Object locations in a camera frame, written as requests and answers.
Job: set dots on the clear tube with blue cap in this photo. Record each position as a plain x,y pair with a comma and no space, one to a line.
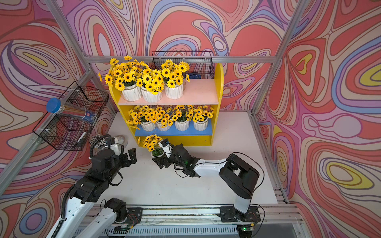
56,106

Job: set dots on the yellow pink blue wooden shelf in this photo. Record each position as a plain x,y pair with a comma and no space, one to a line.
166,102

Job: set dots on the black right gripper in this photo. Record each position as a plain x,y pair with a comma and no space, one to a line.
159,161

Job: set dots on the white tape roll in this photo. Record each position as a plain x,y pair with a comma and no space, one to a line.
121,140

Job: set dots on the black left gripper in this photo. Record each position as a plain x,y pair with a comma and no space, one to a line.
127,162

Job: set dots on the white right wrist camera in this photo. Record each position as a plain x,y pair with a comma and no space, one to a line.
167,147

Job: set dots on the black wire basket wall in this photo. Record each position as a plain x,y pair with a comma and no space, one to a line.
200,62
70,134

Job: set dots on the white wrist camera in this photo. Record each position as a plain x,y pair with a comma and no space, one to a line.
117,146
167,147

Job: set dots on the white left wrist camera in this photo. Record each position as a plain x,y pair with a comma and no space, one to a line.
117,146

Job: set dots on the black wire basket left wall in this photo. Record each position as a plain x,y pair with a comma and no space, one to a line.
70,134

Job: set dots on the clear cup of pencils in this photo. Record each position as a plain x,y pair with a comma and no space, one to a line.
99,141

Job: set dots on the black wire basket back wall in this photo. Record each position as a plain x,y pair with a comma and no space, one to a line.
200,62

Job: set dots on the sunflower pot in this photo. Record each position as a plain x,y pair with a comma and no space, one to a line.
151,83
201,117
151,143
126,77
164,119
142,117
181,116
175,78

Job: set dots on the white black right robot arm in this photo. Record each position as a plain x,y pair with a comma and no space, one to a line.
241,177

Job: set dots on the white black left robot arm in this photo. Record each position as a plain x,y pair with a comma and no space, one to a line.
82,196

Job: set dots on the metal base rail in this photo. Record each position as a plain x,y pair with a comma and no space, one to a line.
261,221

